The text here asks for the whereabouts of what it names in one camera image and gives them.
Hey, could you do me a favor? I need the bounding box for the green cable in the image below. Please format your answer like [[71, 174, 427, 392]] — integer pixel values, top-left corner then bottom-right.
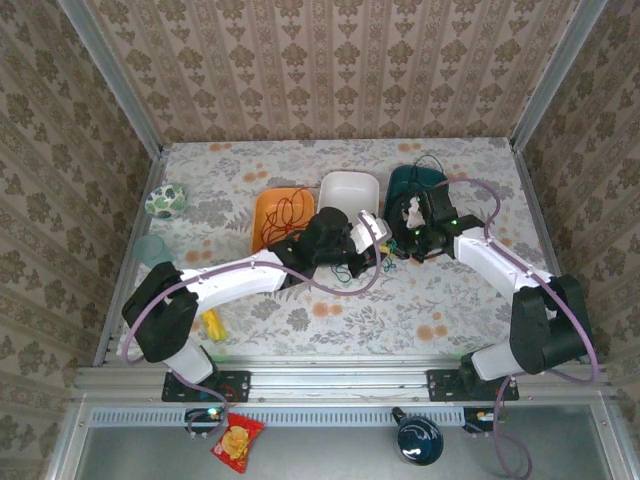
[[332, 238, 401, 284]]

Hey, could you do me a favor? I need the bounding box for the black cable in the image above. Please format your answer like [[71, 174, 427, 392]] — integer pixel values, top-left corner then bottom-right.
[[403, 153, 446, 194]]

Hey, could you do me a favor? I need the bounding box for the orange plastic bin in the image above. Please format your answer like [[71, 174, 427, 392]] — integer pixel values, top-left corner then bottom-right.
[[249, 187, 317, 255]]

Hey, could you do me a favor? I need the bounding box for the teal plastic bin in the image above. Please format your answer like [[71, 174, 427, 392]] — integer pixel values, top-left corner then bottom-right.
[[382, 164, 449, 236]]

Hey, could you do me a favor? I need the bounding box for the white plastic bin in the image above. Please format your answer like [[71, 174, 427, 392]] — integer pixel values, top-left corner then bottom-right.
[[317, 171, 380, 231]]

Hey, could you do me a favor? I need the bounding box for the floral tablecloth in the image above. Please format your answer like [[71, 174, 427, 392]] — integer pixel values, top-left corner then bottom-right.
[[107, 139, 566, 359]]

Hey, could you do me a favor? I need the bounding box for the yellow toy corn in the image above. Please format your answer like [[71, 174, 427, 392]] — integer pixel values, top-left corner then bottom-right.
[[199, 308, 227, 342]]

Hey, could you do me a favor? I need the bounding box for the green patterned ball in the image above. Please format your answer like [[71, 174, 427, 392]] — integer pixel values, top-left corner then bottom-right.
[[144, 183, 189, 220]]

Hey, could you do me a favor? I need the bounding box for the small circuit board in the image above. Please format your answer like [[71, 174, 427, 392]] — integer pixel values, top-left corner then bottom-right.
[[463, 407, 497, 426], [185, 407, 225, 426]]

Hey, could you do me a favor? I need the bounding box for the translucent green cup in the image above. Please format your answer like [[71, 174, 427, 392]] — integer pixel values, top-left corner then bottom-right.
[[132, 234, 174, 271]]

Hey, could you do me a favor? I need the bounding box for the dark blue kettle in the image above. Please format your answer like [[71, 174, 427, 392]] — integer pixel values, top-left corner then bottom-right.
[[391, 406, 445, 467]]

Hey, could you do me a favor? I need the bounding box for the red snack packet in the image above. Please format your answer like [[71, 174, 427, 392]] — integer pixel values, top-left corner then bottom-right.
[[209, 412, 265, 474]]

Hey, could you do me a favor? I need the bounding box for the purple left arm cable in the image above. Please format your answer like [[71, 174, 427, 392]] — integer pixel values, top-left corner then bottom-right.
[[119, 212, 384, 439]]

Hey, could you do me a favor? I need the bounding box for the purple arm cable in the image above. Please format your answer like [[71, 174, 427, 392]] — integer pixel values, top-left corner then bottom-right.
[[439, 177, 601, 479], [119, 212, 384, 439]]

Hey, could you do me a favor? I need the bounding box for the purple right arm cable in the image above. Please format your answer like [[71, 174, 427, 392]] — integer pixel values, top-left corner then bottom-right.
[[439, 177, 601, 479]]

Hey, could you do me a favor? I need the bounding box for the aluminium frame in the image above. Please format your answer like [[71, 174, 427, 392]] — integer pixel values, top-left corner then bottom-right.
[[47, 0, 640, 480]]

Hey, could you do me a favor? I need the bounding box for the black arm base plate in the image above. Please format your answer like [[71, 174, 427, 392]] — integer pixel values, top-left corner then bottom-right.
[[426, 369, 519, 403], [162, 370, 251, 404]]

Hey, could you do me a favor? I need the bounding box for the grey slotted cable duct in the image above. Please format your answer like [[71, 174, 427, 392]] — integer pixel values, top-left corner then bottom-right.
[[89, 410, 466, 429]]

